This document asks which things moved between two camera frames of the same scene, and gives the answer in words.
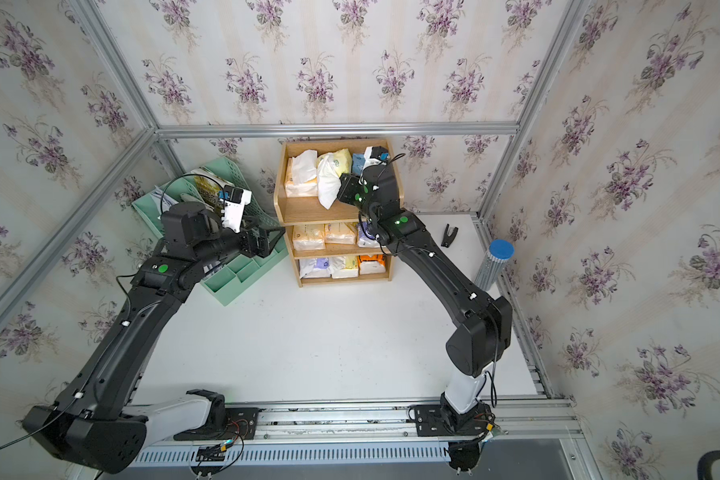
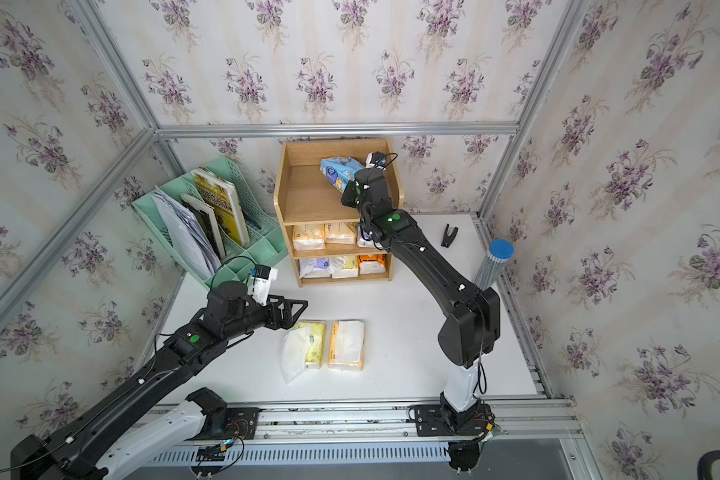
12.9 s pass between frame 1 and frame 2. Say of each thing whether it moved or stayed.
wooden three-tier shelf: stayed
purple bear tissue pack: stayed
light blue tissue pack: moved
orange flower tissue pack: moved
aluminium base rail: stayed
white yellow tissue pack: stayed
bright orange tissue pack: stayed
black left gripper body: moved
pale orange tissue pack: stayed
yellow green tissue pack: moved
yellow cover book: stayed
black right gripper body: stayed
